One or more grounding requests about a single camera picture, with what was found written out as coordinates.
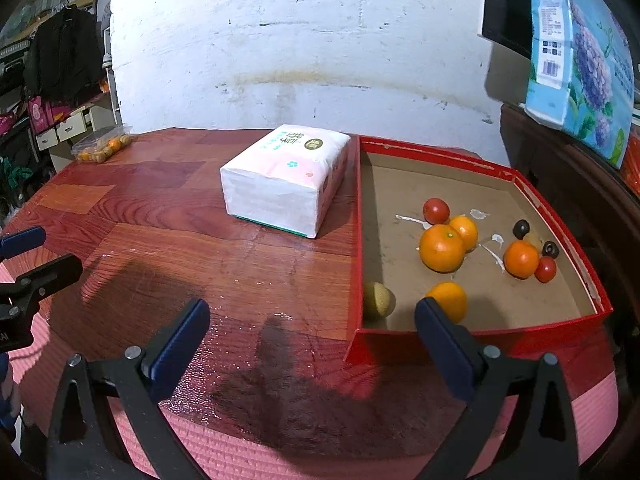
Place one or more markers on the tan round longan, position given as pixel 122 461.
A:
pixel 377 300

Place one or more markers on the dark purple plum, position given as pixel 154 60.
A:
pixel 521 229
pixel 550 248

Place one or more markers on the large red tomato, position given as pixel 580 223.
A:
pixel 436 210

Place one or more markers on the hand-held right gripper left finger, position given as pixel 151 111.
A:
pixel 182 340

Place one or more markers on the pink ribbed mat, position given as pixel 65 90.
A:
pixel 275 455

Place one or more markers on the pink bags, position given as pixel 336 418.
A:
pixel 37 110

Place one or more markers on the small red tomato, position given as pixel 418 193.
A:
pixel 545 269

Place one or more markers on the clear plastic fruit container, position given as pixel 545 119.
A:
pixel 100 145

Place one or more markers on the large orange mandarin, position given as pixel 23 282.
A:
pixel 442 248

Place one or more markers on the orange plastic bag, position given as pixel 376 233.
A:
pixel 631 160

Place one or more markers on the black hanging jacket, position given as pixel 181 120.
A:
pixel 60 55

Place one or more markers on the white drawer box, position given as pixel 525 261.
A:
pixel 72 126
pixel 46 138

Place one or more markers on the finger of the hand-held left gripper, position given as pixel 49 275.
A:
pixel 22 241
pixel 50 271

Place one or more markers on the small smooth orange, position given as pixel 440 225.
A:
pixel 466 230
pixel 450 297

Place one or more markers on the green plant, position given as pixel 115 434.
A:
pixel 15 172

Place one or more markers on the olive green round fruit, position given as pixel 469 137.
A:
pixel 535 238

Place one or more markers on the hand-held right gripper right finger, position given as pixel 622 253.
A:
pixel 445 345

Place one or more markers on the pink white tissue pack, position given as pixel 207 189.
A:
pixel 280 180

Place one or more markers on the red cardboard box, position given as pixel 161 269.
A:
pixel 500 342

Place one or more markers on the blue floral package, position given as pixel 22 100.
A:
pixel 580 60

